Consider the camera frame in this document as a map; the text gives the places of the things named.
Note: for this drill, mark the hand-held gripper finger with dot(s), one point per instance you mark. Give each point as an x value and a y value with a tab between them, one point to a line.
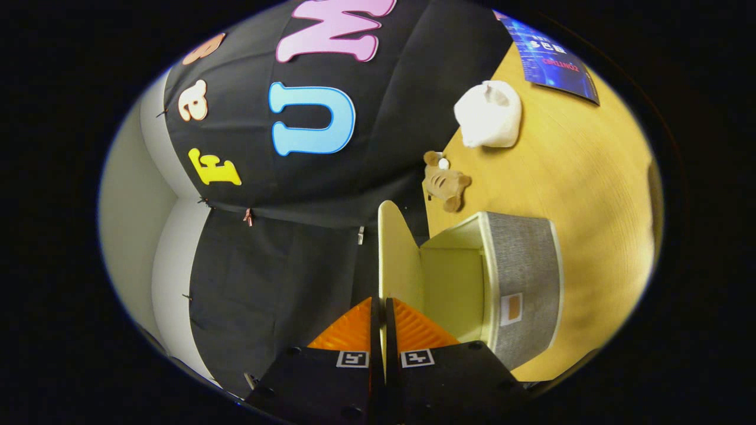
377	354
391	354

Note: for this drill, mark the grey fabric storage box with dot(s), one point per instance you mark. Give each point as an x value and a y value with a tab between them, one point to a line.
525	265

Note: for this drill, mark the white clip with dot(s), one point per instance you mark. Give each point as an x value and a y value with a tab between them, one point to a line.
360	235

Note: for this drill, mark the black backdrop cloth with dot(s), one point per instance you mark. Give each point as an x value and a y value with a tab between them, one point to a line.
295	265

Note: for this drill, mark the brown striped plush toy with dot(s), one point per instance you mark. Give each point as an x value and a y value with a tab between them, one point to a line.
446	183

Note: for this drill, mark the pink clip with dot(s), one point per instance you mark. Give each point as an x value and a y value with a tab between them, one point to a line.
248	217

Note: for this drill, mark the white plush toy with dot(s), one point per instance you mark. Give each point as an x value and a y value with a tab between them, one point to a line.
487	115

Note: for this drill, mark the blue book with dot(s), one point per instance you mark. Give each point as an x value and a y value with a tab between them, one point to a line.
552	62

